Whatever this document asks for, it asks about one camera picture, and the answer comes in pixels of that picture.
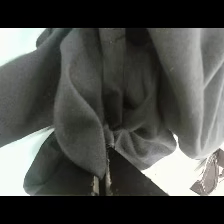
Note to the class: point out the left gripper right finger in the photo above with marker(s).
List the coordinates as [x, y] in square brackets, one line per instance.
[133, 181]

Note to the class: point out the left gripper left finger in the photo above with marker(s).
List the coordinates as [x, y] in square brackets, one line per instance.
[56, 176]

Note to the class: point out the black garment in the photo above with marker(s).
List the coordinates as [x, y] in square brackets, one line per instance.
[133, 83]

